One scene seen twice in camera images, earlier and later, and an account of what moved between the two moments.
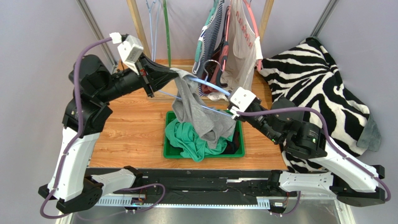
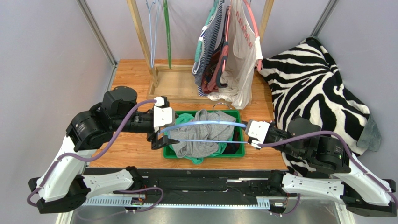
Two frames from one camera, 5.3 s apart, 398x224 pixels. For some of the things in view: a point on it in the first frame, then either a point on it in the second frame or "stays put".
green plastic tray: [170, 151] stays put
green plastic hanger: [167, 31] stays put
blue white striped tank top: [208, 40] stays put
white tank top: [245, 49] stays put
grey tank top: [188, 107] → [198, 149]
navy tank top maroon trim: [232, 146] stays put
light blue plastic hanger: [209, 85] → [206, 122]
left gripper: [157, 75] → [162, 141]
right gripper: [249, 113] → [270, 134]
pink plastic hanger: [259, 61] stays put
